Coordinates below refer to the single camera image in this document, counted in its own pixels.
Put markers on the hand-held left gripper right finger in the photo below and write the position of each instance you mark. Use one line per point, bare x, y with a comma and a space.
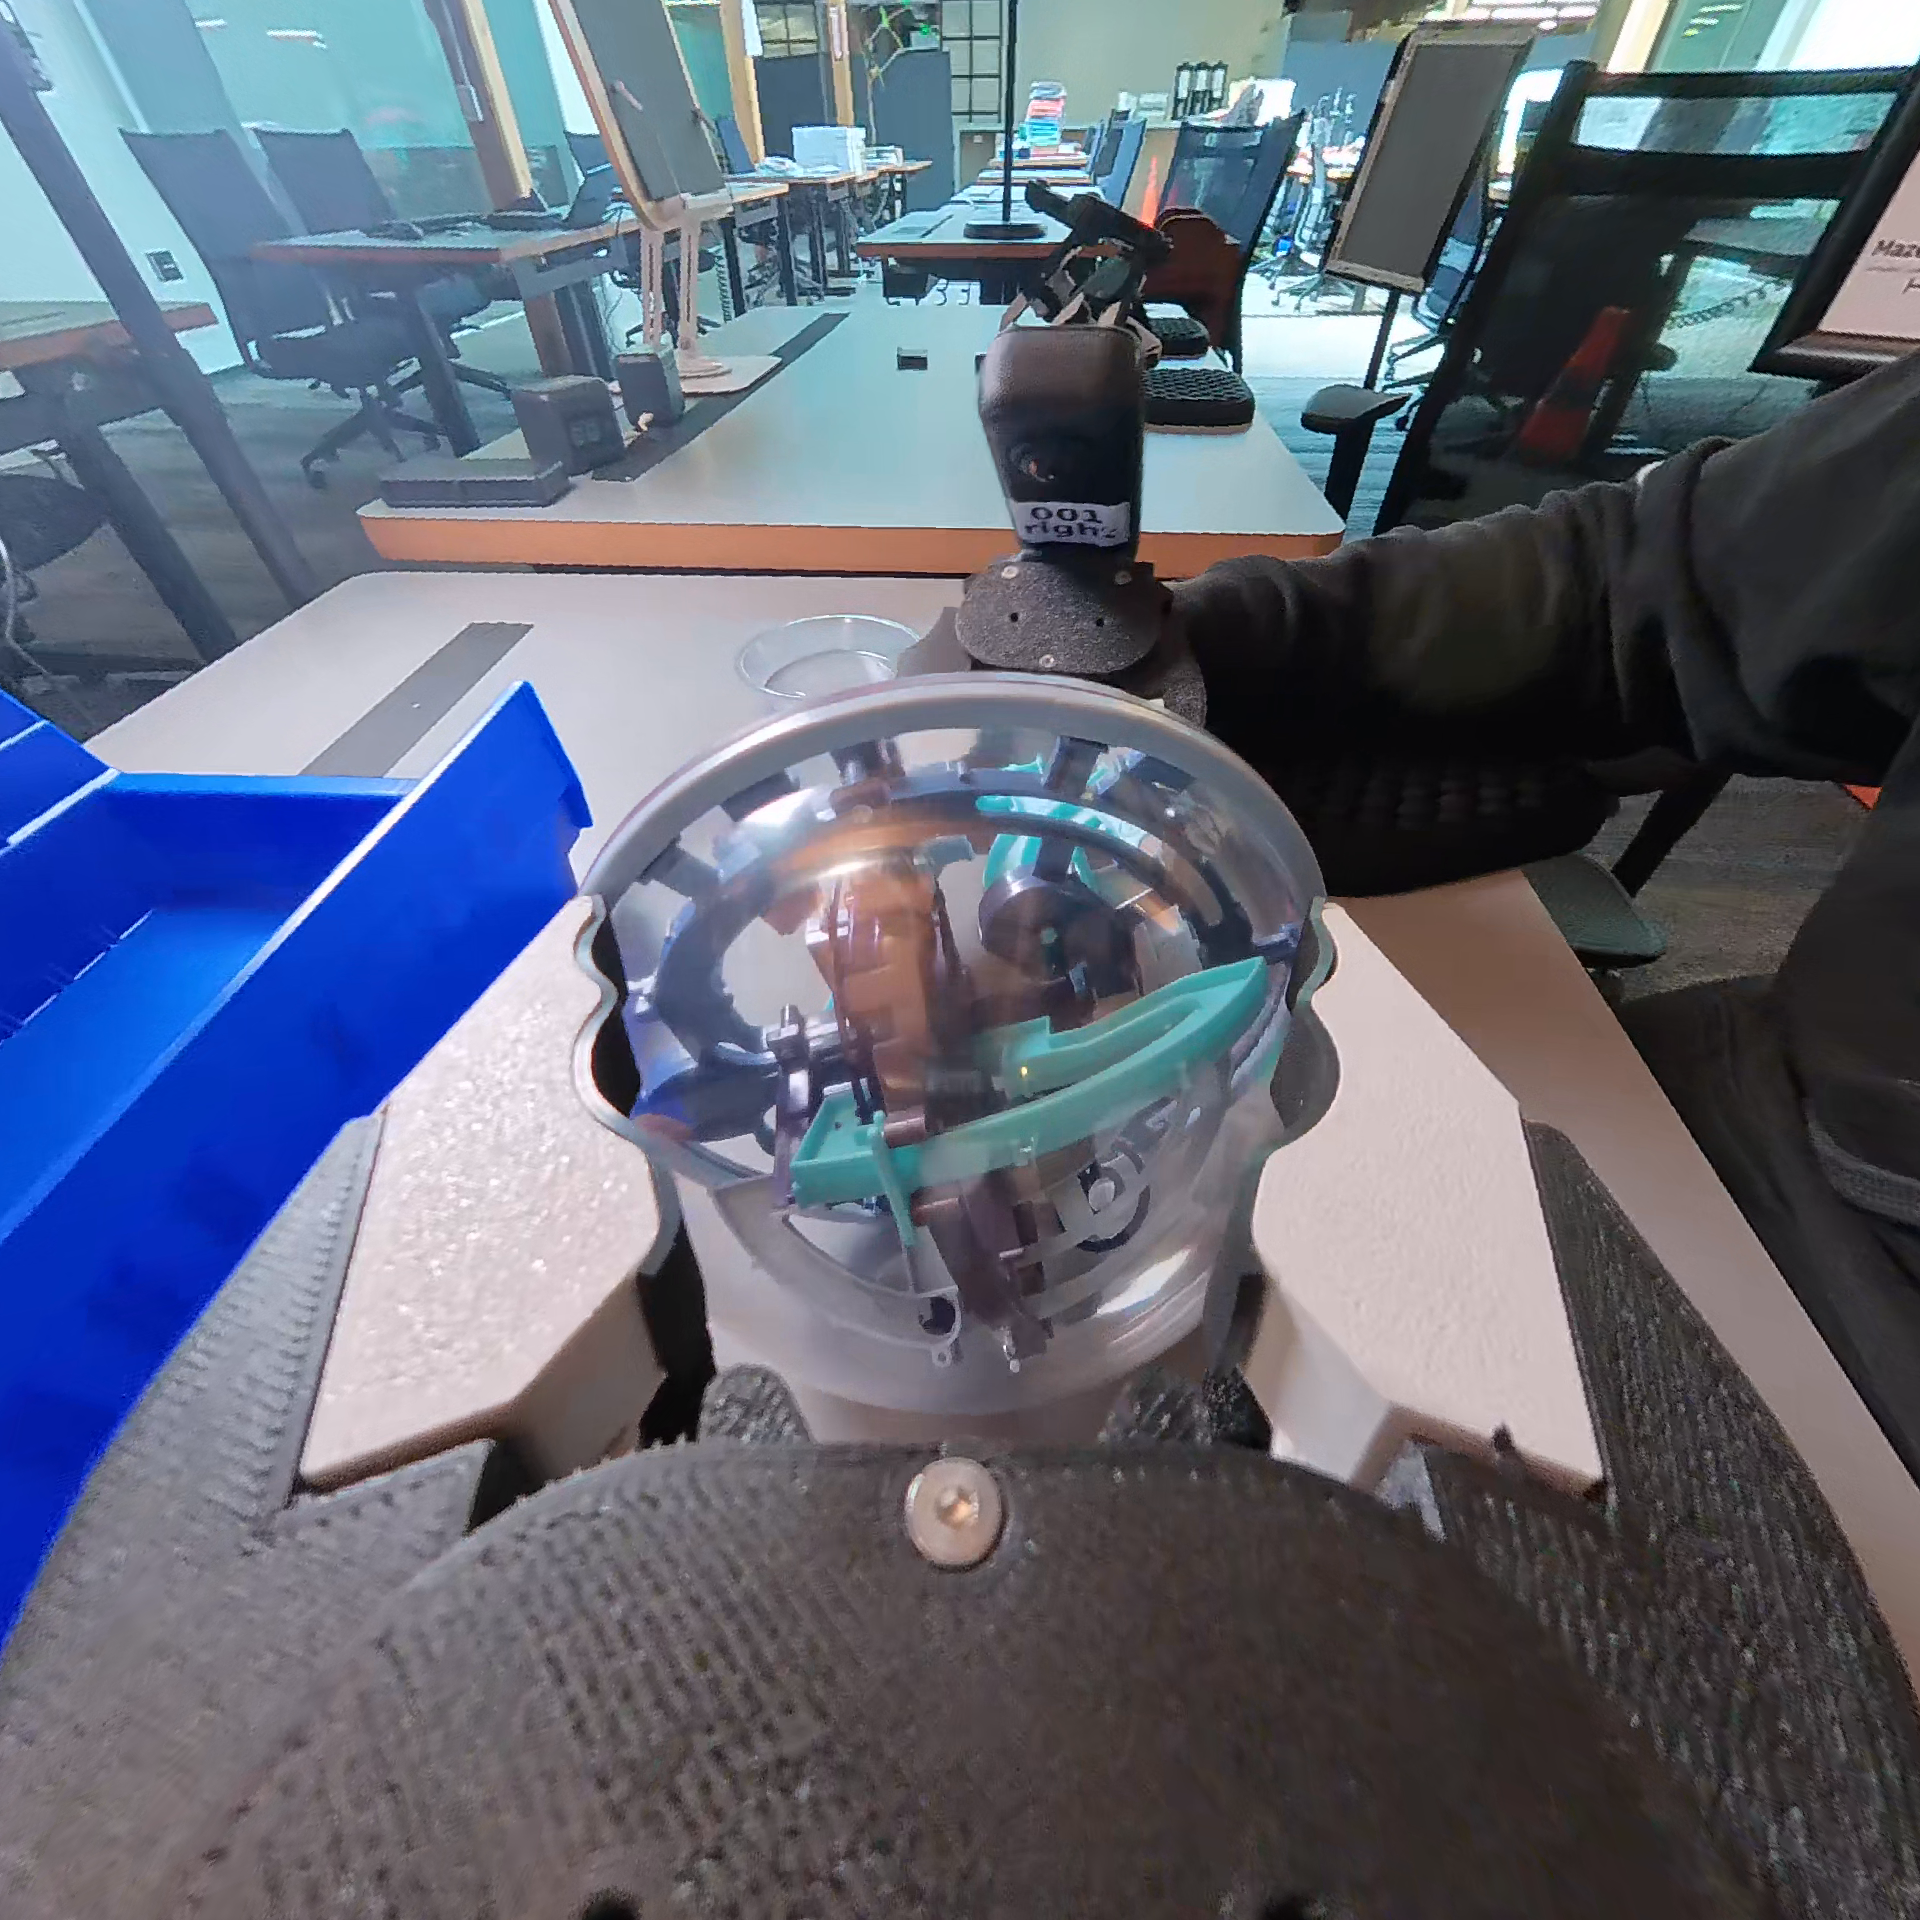
1424, 1243

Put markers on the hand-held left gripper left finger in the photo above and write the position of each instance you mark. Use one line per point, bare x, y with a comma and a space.
481, 1230

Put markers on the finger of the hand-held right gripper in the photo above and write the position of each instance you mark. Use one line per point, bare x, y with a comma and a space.
939, 647

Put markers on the clear plastic maze ball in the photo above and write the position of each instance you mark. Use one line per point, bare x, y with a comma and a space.
961, 1050

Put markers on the person's right forearm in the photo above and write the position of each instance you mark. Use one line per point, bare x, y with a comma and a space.
1501, 674

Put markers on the grey desk with orange edge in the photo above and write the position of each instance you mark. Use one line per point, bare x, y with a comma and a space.
840, 450

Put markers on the black textured armrest pad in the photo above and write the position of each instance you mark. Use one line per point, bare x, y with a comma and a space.
1200, 398

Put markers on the blue plastic bin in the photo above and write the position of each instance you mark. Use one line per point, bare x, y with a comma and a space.
224, 975

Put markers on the person's padded office chair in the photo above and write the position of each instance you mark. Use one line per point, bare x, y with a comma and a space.
1606, 908

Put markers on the black mechanical device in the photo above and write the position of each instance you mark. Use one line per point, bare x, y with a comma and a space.
1096, 241

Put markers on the black battery charger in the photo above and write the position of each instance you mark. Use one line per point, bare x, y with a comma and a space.
568, 422

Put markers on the black power bank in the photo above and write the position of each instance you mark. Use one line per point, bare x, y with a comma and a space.
475, 482

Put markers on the black pole stand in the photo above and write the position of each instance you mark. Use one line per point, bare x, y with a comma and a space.
1013, 120

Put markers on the orange traffic cone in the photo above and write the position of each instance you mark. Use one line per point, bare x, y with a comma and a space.
1583, 388

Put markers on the black framed standing board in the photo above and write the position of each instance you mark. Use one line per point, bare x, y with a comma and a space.
1424, 164

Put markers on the wooden stand with board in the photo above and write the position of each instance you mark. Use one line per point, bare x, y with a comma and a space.
661, 120

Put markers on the black mesh office chair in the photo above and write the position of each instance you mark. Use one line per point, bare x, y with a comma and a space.
1590, 300

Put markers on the wooden top office desk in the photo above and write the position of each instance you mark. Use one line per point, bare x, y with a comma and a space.
91, 319
451, 242

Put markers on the black framed marker sign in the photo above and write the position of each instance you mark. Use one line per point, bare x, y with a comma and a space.
1876, 255

